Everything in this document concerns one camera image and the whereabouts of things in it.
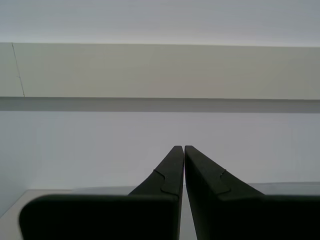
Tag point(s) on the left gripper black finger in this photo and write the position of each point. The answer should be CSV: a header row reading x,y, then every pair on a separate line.
x,y
112,217
237,217

